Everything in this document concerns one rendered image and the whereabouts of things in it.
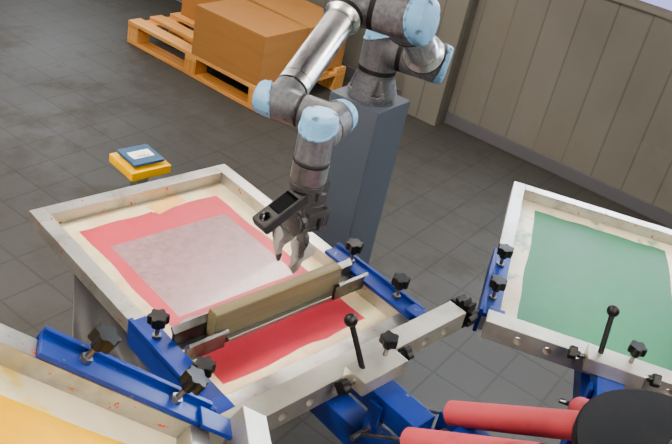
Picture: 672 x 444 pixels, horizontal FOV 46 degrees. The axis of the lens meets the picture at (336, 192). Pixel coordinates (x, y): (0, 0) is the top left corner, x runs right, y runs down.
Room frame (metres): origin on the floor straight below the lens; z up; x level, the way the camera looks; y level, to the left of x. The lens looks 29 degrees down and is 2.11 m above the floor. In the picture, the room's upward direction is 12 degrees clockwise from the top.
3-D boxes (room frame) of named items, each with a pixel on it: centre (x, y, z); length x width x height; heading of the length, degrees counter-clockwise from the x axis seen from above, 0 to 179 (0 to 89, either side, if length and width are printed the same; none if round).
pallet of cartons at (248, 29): (5.24, 0.89, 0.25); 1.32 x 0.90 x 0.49; 59
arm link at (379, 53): (2.25, -0.05, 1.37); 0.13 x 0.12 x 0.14; 74
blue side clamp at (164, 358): (1.18, 0.23, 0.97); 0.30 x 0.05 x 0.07; 49
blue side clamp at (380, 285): (1.60, -0.13, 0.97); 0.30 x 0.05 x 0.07; 49
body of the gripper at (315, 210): (1.43, 0.06, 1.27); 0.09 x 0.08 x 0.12; 139
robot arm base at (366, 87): (2.26, -0.04, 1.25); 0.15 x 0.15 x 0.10
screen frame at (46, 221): (1.54, 0.23, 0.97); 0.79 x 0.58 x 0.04; 49
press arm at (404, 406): (1.17, -0.19, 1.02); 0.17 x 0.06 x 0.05; 49
